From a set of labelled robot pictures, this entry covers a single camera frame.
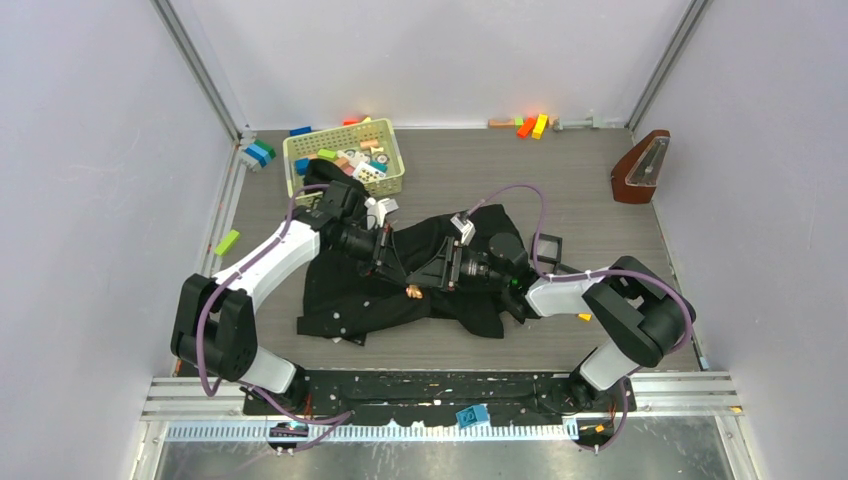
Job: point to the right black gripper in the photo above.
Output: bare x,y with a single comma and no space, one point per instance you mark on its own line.
444,270

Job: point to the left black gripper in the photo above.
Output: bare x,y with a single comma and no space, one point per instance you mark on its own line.
383,257

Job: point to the black button shirt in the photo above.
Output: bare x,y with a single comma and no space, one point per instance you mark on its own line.
369,276

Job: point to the orange maple leaf brooch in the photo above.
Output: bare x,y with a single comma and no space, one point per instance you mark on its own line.
414,292

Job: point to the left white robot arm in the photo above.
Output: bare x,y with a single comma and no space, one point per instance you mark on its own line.
215,328

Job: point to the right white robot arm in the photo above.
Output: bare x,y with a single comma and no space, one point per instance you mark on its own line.
644,318

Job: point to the toy blocks in basket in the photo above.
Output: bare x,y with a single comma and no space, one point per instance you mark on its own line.
355,158

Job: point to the black square box far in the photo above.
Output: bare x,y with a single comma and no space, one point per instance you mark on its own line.
548,249

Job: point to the pale green plastic basket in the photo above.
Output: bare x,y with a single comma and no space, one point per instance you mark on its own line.
381,130

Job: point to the blue toy brick front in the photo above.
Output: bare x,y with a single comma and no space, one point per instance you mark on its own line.
472,415

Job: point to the blue block behind basket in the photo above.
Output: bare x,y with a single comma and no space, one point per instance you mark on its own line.
300,131

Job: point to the lime green block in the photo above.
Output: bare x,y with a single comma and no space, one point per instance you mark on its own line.
226,243

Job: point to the tan wooden block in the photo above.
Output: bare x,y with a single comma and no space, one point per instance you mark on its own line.
501,123

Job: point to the stacked blue green bricks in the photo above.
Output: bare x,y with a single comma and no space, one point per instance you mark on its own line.
257,155

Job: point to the brown wooden metronome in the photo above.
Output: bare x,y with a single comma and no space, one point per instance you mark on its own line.
635,176

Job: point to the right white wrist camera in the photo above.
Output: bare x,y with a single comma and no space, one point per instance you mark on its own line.
464,227

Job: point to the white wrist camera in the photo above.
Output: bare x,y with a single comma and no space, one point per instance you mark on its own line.
464,227
378,210

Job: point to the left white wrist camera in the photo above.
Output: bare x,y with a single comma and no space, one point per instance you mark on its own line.
378,210

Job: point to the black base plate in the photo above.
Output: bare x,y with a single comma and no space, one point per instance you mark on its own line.
435,397

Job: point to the orange block at wall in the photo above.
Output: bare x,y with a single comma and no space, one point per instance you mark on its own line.
526,127

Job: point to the yellow block at wall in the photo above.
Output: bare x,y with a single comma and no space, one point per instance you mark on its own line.
539,127

